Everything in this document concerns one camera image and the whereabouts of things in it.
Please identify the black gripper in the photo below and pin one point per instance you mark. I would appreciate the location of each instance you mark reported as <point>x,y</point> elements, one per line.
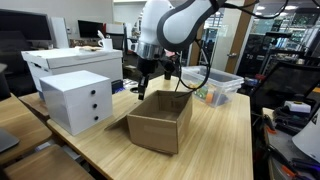
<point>145,67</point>

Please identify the brown cardboard box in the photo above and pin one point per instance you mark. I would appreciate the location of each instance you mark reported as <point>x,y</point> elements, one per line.
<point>160,121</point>

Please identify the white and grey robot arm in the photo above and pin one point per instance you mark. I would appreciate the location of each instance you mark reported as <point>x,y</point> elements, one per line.
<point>165,27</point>

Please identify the large white storage box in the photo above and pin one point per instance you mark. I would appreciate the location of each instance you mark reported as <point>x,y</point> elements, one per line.
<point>44,63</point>

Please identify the white mug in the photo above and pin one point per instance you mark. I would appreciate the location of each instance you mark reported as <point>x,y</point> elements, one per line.
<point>106,44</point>

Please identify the colourful toy blocks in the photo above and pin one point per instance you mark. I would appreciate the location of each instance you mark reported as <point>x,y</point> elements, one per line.
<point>205,94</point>

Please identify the white three-knob drawer cabinet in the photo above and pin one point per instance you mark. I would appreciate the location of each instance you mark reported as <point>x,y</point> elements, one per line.
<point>77,100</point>

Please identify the clear plastic storage bin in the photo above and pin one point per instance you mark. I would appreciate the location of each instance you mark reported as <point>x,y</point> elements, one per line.
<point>223,84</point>

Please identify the black monitor in background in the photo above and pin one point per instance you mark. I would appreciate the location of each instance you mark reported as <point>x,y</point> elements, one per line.
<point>89,29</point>

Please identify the black computer monitor left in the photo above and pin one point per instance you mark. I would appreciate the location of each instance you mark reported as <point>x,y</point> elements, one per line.
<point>33,26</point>

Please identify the black mesh office chair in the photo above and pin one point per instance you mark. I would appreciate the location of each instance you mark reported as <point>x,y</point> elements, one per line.
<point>285,82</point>

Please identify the small white device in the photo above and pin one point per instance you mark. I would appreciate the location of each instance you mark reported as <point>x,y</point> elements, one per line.
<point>296,106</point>

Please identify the black table cable grommet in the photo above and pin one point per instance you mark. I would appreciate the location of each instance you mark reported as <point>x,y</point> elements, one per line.
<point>134,90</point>

